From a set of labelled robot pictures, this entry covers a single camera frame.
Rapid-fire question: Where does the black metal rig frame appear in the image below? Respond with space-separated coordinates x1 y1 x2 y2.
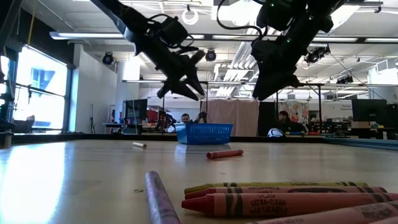
274 82 323 134
160 80 210 134

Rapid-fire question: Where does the red crayon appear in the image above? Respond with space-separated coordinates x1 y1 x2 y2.
181 192 398 218
248 200 398 224
184 185 388 200
206 149 244 160

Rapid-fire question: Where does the large window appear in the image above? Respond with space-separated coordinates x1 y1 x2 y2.
0 45 68 133

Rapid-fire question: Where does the long ceiling light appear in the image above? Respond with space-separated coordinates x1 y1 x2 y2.
211 34 398 44
49 30 205 41

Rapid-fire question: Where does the black panel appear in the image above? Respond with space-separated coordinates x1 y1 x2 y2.
257 101 280 137

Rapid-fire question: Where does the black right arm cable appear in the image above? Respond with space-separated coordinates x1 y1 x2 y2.
216 0 265 41

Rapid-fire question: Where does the black monitor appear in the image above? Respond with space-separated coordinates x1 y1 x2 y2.
351 98 398 129
123 98 149 121

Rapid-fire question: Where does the black aluminium table frame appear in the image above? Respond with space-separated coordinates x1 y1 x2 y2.
0 132 398 152

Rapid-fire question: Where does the yellow hanging strap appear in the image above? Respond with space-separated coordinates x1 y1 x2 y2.
26 0 39 47

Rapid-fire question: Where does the beige curtain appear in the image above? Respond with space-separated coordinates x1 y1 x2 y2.
200 98 261 138

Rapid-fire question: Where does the black spotlight cluster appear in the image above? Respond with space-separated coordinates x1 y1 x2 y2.
306 45 331 65

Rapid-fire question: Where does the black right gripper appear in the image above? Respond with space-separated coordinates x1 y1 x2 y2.
251 30 308 102

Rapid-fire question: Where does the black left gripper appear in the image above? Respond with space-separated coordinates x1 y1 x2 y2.
133 15 206 101

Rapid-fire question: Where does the blue plastic basket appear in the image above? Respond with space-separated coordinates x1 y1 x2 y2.
174 122 234 146

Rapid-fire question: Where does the black equipment rack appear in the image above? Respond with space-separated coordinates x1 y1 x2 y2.
0 91 17 134

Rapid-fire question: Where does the yellow crayon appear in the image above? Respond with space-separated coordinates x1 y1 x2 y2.
183 181 369 195

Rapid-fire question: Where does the white cable coil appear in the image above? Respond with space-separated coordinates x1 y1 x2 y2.
181 8 200 26

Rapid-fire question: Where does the purple crayon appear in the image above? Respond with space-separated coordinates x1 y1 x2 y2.
145 170 182 224

